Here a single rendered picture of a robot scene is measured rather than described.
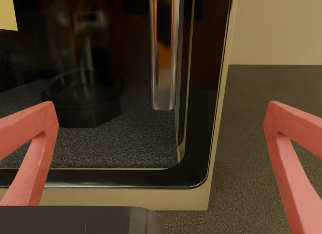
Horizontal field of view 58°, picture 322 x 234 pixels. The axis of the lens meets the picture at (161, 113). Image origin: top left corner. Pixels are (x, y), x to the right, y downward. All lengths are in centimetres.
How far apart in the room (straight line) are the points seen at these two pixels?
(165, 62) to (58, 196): 23
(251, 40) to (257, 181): 40
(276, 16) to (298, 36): 8
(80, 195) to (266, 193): 22
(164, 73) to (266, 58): 59
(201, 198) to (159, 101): 18
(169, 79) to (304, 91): 48
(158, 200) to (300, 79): 44
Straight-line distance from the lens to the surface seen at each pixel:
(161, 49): 16
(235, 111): 52
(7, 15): 23
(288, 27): 73
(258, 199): 38
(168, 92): 17
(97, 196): 34
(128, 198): 34
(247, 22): 70
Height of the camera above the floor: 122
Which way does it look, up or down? 34 degrees down
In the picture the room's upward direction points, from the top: straight up
